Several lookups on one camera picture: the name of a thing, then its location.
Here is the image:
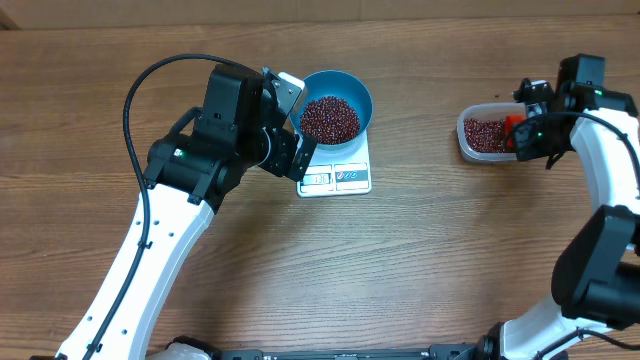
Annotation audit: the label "clear plastic container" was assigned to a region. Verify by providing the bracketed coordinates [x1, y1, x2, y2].
[456, 103, 525, 164]

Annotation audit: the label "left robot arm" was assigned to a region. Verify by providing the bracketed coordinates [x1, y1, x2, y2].
[54, 64, 316, 359]

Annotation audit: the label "red adzuki beans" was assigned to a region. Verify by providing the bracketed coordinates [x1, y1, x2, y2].
[299, 96, 507, 153]

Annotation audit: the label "white digital kitchen scale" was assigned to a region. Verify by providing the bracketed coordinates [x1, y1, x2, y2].
[296, 132, 373, 198]

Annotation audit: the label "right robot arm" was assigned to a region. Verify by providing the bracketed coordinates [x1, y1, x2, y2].
[446, 54, 639, 359]

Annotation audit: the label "red scoop with blue handle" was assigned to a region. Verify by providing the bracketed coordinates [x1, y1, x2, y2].
[503, 114, 525, 152]

